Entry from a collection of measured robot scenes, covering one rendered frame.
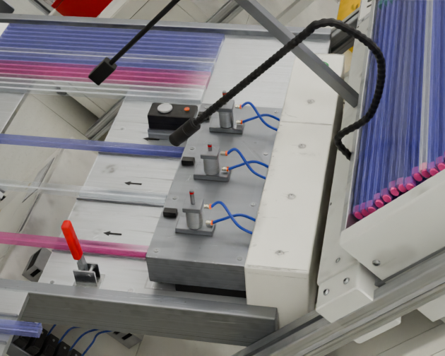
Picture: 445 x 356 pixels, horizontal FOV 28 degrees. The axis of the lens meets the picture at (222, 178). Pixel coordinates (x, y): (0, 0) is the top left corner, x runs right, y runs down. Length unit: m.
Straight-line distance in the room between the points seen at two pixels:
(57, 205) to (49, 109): 1.09
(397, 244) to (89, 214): 0.51
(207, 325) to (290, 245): 0.15
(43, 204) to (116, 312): 0.66
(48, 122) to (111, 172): 1.49
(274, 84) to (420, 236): 0.63
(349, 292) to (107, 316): 0.35
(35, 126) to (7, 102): 1.24
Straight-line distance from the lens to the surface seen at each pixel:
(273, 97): 1.50
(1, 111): 1.56
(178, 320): 1.17
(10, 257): 1.71
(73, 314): 1.22
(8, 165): 2.67
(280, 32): 1.25
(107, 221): 1.30
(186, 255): 1.14
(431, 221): 0.96
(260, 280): 1.11
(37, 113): 2.85
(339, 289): 1.03
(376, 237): 0.98
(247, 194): 1.22
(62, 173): 1.88
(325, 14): 3.14
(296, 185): 1.20
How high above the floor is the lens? 1.92
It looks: 36 degrees down
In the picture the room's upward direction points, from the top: 54 degrees clockwise
